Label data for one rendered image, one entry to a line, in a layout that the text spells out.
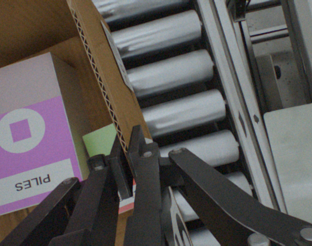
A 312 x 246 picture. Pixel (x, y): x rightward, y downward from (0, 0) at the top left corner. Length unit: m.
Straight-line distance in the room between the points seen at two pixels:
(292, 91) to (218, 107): 0.91
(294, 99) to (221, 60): 0.89
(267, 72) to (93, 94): 0.51
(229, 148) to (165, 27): 0.20
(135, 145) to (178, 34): 0.26
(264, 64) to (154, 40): 0.41
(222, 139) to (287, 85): 0.91
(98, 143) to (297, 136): 0.27
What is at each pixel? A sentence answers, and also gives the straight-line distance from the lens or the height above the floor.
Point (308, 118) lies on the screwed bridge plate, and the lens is 0.42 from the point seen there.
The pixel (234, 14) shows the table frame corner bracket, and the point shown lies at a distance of 0.77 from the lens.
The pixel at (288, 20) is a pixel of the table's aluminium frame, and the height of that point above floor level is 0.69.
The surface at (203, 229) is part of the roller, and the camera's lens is 0.41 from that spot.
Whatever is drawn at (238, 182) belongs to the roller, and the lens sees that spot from 0.39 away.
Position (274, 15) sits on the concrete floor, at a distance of 1.35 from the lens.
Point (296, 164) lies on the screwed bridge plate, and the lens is 0.41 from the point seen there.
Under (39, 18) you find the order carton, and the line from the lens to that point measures 0.35.
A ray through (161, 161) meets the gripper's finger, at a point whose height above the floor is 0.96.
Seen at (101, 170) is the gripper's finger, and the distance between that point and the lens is 0.16.
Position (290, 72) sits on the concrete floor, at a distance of 1.28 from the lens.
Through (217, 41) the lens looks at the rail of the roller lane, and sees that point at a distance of 0.41.
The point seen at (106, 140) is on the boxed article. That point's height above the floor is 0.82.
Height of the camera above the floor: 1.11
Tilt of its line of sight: 84 degrees down
